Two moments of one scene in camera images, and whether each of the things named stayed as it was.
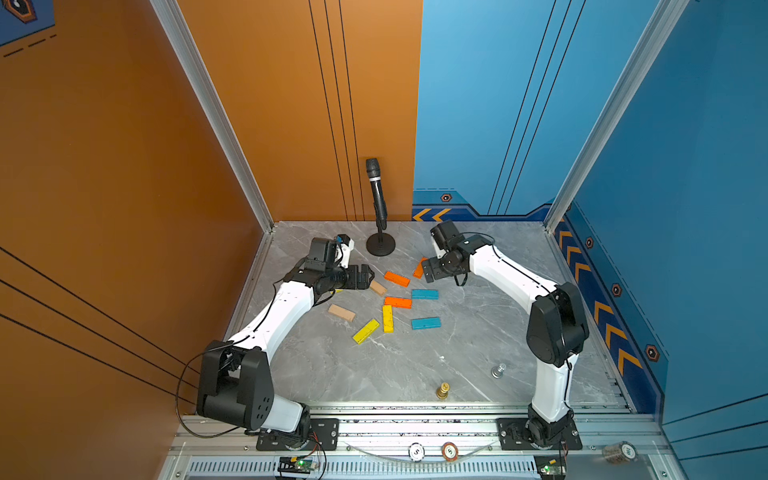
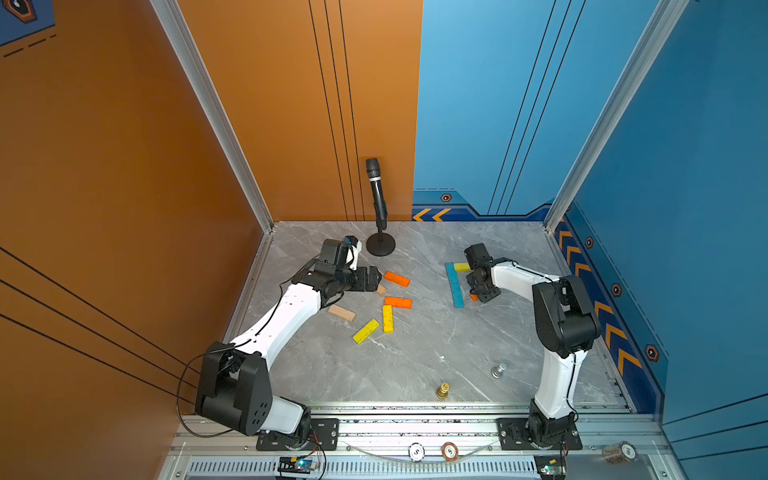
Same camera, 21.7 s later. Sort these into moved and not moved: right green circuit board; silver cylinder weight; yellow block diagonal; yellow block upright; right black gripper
Moved: right black gripper
Not moved: yellow block diagonal; yellow block upright; right green circuit board; silver cylinder weight
